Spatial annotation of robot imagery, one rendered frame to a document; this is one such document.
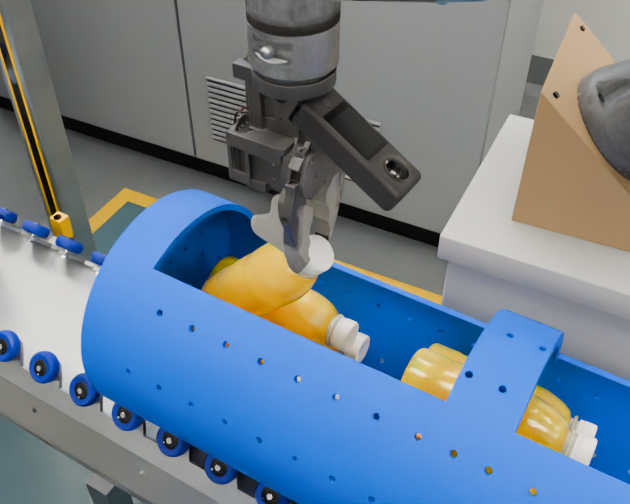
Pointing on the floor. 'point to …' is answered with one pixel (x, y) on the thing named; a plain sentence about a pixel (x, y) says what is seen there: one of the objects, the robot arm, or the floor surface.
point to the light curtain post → (38, 112)
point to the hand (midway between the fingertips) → (315, 252)
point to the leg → (106, 492)
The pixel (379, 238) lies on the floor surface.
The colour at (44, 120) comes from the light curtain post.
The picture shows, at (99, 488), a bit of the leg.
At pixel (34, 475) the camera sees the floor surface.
